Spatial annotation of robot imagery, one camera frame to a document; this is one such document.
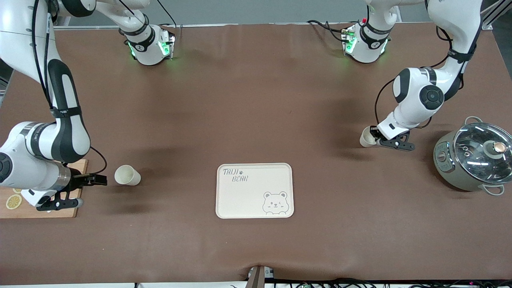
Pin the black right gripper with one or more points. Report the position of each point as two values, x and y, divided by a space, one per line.
76 181

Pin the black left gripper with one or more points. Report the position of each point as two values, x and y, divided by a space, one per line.
374 132

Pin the white plastic cup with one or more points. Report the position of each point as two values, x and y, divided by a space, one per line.
364 138
128 175

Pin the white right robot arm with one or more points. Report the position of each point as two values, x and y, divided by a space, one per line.
68 132

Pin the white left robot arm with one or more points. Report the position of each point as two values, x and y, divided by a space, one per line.
416 92

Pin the white bear print tray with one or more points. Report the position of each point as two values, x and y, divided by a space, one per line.
248 196

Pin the wooden cutting board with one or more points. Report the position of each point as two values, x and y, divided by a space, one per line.
40 214

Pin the grey-green electric cooker pot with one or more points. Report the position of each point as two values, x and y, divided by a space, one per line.
448 168

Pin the yellow lemon slice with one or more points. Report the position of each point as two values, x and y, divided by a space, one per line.
14 201

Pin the glass cooker lid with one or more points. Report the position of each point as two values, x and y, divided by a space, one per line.
480 154

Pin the metal clamp bracket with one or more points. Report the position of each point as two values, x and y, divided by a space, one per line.
260 278

